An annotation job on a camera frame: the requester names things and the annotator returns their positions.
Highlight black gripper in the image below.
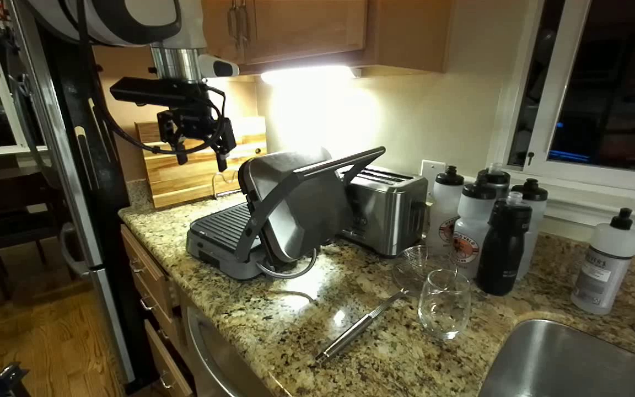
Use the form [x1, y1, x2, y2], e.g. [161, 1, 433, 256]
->
[110, 76, 231, 172]

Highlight silver sandwich maker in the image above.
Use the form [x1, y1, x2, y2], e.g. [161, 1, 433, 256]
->
[186, 146, 387, 280]

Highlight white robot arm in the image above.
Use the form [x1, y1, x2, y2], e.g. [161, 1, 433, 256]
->
[26, 0, 240, 172]

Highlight wooden cutting board stack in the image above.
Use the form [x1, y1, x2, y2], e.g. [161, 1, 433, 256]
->
[141, 117, 266, 209]

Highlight black robot stand column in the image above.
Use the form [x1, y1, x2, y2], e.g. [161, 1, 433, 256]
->
[6, 0, 158, 392]

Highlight lower wooden drawers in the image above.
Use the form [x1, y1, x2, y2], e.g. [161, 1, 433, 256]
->
[122, 227, 194, 397]

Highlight stainless steel toaster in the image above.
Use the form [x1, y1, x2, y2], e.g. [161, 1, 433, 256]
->
[342, 167, 428, 258]

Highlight upper wooden cabinets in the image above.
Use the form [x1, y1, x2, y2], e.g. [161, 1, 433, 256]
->
[199, 0, 455, 72]

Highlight white bottle black cap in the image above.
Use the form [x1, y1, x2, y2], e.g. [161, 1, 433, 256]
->
[428, 165, 464, 256]

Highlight clear drinking glass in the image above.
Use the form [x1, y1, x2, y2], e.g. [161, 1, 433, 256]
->
[416, 269, 471, 344]

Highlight black water bottle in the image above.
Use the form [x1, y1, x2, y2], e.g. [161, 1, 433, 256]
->
[475, 200, 531, 295]

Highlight stainless steel sink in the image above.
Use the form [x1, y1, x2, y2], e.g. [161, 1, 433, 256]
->
[479, 320, 635, 397]

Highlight white bottle far right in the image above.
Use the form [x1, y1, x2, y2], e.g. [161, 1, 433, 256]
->
[571, 206, 635, 316]

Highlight black power cable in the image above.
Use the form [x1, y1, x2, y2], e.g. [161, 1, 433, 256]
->
[255, 244, 323, 303]

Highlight dishwasher with curved handle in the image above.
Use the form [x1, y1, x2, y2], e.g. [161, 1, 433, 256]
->
[183, 303, 272, 397]

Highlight white wall outlet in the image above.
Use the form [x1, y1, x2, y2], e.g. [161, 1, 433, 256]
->
[420, 159, 448, 189]

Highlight window with white frame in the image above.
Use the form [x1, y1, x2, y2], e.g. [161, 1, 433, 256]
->
[507, 0, 635, 191]

